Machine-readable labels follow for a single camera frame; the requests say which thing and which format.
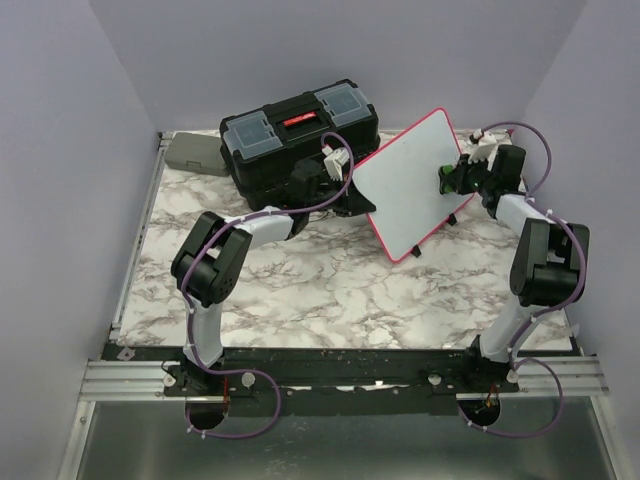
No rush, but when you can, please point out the black plastic toolbox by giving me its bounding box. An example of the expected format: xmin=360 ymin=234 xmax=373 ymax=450
xmin=219 ymin=79 xmax=380 ymax=211

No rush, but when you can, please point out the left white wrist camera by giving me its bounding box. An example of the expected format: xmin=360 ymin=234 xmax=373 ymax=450
xmin=321 ymin=145 xmax=350 ymax=182

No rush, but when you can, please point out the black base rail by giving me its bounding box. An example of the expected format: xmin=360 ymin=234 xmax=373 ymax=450
xmin=102 ymin=344 xmax=544 ymax=419

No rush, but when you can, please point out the green black whiteboard eraser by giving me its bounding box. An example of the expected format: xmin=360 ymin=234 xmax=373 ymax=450
xmin=438 ymin=165 xmax=455 ymax=193

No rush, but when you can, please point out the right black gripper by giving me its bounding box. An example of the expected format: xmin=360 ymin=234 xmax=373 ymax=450
xmin=444 ymin=153 xmax=496 ymax=197

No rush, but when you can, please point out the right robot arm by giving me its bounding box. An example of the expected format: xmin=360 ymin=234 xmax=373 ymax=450
xmin=438 ymin=145 xmax=590 ymax=392

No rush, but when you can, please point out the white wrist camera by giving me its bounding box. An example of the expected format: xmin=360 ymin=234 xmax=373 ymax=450
xmin=469 ymin=129 xmax=498 ymax=163
xmin=321 ymin=145 xmax=350 ymax=182

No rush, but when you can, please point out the grey plastic case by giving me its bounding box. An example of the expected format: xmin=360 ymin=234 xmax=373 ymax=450
xmin=164 ymin=132 xmax=229 ymax=177

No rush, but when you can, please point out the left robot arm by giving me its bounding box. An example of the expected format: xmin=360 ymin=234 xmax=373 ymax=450
xmin=170 ymin=160 xmax=376 ymax=395

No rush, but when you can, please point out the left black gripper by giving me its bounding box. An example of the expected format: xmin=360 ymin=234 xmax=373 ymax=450
xmin=306 ymin=175 xmax=377 ymax=219

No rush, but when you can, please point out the aluminium frame rail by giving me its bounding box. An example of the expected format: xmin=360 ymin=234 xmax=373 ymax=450
xmin=57 ymin=132 xmax=173 ymax=479

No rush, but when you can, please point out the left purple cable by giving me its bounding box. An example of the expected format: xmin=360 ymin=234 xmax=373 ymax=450
xmin=180 ymin=132 xmax=355 ymax=441

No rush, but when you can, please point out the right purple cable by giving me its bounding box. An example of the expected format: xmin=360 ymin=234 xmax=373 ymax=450
xmin=472 ymin=121 xmax=587 ymax=437

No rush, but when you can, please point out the pink framed whiteboard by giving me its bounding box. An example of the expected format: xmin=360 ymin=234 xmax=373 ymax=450
xmin=353 ymin=108 xmax=473 ymax=263

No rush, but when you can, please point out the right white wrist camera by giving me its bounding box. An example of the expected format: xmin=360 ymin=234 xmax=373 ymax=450
xmin=469 ymin=129 xmax=498 ymax=163

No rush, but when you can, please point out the purple cable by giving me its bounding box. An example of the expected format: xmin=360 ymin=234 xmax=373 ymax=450
xmin=472 ymin=121 xmax=587 ymax=437
xmin=180 ymin=132 xmax=355 ymax=441

